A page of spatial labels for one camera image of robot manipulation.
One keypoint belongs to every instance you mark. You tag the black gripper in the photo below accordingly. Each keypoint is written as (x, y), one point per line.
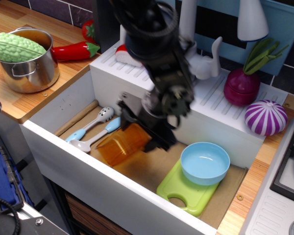
(134, 111)

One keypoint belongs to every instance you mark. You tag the orange transparent plastic pot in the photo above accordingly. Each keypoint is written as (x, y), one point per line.
(120, 145)

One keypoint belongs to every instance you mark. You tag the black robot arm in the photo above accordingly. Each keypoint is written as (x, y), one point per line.
(152, 38)

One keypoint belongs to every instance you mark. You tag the brown cardboard sink liner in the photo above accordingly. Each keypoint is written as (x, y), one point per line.
(149, 170)

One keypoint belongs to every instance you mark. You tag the stainless steel pot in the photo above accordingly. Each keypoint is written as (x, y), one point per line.
(33, 75)

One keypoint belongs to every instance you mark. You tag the white blue slotted spoon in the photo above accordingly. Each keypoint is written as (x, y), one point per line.
(104, 115)

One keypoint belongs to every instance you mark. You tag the white blue ladle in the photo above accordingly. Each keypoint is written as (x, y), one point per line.
(85, 146)

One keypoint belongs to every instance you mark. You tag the light blue plastic bowl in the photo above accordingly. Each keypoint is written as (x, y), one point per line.
(204, 163)

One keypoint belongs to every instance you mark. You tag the red white sushi toy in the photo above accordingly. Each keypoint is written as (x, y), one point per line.
(123, 56)

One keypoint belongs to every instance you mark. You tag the grey toy faucet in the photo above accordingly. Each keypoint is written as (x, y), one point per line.
(202, 67)

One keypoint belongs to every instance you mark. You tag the white soap dispenser bottle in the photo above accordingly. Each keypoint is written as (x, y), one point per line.
(122, 35)

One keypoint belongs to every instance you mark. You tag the red chili pepper toy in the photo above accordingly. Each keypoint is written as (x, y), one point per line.
(78, 51)

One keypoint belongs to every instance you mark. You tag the purple beet toy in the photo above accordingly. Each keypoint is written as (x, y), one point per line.
(243, 84)

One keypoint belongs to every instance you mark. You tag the red strawberry toy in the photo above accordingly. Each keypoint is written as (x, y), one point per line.
(88, 31)

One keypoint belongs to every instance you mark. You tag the purple white striped onion toy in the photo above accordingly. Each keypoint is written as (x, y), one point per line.
(266, 118)

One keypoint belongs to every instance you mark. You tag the blue black clamp device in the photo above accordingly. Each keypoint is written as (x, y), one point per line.
(11, 186)

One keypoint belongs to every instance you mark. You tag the white cone lamp shade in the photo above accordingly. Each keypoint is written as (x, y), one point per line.
(252, 23)

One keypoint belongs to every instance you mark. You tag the white stove top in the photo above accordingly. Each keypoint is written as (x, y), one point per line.
(271, 213)

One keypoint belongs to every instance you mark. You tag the green bitter melon toy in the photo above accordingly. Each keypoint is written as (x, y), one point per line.
(14, 48)

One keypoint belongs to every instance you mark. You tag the black stove grate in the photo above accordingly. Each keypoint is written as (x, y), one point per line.
(283, 182)

